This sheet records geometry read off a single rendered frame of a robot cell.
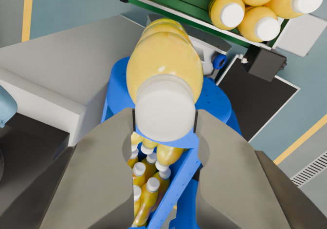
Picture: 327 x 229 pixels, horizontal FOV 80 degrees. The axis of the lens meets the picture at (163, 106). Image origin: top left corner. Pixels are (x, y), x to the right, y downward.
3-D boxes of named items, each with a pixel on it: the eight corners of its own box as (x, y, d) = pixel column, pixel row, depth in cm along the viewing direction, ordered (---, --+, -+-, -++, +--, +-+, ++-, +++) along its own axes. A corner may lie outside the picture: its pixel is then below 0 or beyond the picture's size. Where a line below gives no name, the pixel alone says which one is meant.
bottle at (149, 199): (141, 203, 76) (155, 173, 66) (150, 221, 72) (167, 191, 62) (125, 211, 72) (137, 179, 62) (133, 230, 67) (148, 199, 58)
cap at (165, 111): (153, 67, 12) (151, 78, 11) (204, 94, 13) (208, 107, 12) (128, 113, 14) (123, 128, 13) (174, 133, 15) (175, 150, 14)
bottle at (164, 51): (154, 7, 27) (140, 32, 11) (197, 33, 29) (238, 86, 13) (133, 52, 30) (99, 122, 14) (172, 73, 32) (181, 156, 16)
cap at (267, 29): (279, 32, 38) (282, 34, 36) (258, 42, 39) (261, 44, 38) (273, 13, 36) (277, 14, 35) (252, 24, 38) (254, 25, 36)
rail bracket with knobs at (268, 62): (233, 59, 60) (239, 70, 51) (245, 36, 56) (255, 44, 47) (263, 70, 60) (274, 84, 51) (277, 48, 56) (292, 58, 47)
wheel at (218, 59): (209, 67, 54) (214, 71, 53) (216, 52, 52) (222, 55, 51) (217, 66, 57) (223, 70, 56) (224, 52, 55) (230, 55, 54)
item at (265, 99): (153, 170, 219) (150, 181, 206) (232, 48, 144) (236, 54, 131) (193, 188, 224) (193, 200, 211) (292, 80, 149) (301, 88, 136)
